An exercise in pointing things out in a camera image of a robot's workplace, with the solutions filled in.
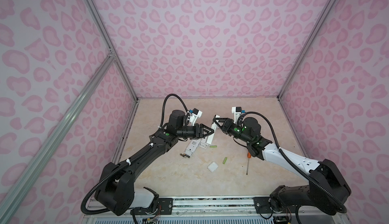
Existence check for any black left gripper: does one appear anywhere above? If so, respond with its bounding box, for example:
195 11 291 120
177 124 214 140

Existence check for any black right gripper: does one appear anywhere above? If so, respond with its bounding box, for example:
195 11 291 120
213 118 253 145

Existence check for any slim white remote with display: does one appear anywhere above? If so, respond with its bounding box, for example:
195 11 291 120
204 121 220 144

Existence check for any white air conditioner remote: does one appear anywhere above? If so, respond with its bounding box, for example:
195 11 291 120
184 139 201 157

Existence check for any white remote with eco sticker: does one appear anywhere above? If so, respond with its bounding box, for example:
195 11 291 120
199 142 209 149

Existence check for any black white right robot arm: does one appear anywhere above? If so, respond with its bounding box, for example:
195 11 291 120
213 116 352 216

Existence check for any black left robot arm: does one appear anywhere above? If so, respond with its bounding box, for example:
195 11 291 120
93 123 214 216

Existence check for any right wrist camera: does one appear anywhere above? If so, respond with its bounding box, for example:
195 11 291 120
232 107 245 123

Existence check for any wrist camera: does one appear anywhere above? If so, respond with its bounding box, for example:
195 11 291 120
232 107 245 123
185 108 202 126

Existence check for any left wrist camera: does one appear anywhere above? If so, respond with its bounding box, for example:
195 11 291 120
185 108 202 126

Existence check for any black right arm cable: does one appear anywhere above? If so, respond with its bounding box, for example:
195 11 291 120
239 111 347 214

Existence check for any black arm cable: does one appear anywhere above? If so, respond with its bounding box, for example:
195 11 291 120
239 111 347 214
80 93 189 216

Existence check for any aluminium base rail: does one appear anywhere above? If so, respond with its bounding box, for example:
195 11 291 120
81 195 350 224

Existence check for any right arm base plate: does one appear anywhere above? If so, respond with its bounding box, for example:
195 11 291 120
253 196 296 215

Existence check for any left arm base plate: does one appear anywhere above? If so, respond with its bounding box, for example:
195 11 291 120
130 198 173 216

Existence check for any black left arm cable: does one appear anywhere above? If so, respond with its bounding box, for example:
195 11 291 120
80 93 189 216

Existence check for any aluminium corner frame post left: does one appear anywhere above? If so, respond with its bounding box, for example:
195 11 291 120
83 0 138 103

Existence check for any aluminium corner frame post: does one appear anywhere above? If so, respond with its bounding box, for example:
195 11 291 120
83 0 138 103
277 0 338 101

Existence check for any aluminium corner frame post right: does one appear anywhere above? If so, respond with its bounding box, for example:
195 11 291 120
277 0 338 101

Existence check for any aluminium diagonal frame bar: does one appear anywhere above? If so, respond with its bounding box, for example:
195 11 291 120
1 53 116 224

